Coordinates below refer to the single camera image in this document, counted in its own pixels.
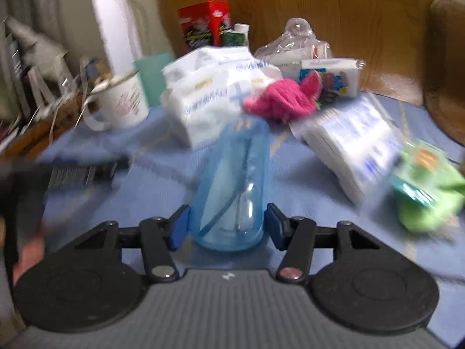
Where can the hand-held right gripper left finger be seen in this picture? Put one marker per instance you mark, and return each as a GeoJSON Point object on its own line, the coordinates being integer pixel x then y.
{"type": "Point", "coordinates": [178, 229]}

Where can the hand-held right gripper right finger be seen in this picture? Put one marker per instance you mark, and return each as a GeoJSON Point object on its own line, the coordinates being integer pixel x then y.
{"type": "Point", "coordinates": [276, 231]}

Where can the clear blue plastic bottle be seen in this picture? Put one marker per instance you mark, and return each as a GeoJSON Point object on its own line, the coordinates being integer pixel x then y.
{"type": "Point", "coordinates": [229, 189]}

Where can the blue white tissue pack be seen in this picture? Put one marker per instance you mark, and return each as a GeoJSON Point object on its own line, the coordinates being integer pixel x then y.
{"type": "Point", "coordinates": [352, 145]}

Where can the pink sponge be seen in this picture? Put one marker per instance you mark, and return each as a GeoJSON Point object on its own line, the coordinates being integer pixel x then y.
{"type": "Point", "coordinates": [279, 101]}

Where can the green cloth packet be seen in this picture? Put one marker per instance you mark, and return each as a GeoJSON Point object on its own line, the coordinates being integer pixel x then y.
{"type": "Point", "coordinates": [432, 196]}

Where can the person's left hand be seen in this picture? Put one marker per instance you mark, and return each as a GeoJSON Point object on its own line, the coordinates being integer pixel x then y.
{"type": "Point", "coordinates": [29, 254]}

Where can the blue checked tablecloth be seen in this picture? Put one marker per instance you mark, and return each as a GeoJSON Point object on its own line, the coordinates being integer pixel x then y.
{"type": "Point", "coordinates": [308, 189]}

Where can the large white wet wipes pack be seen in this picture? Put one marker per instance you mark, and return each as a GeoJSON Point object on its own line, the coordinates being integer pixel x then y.
{"type": "Point", "coordinates": [207, 101]}

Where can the white enamel mug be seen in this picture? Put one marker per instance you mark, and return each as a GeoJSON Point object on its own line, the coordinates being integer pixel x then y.
{"type": "Point", "coordinates": [123, 105]}

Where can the black clip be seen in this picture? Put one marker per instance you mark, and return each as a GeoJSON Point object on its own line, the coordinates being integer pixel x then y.
{"type": "Point", "coordinates": [327, 99]}

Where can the grey white figurine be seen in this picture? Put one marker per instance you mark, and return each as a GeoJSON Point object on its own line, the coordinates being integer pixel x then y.
{"type": "Point", "coordinates": [36, 47]}

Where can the small cartoon print tissue pack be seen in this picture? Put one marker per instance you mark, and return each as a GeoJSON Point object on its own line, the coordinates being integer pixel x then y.
{"type": "Point", "coordinates": [341, 76]}

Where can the clear plastic bag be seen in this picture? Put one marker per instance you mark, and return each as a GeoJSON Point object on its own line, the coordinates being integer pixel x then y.
{"type": "Point", "coordinates": [290, 47]}

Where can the small green carton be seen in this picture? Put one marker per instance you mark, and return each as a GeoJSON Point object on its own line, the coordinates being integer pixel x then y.
{"type": "Point", "coordinates": [236, 38]}

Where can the red printed box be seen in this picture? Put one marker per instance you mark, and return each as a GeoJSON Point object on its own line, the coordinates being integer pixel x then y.
{"type": "Point", "coordinates": [203, 25]}

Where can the brown woven chair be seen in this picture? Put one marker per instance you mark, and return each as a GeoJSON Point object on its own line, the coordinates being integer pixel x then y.
{"type": "Point", "coordinates": [447, 61]}

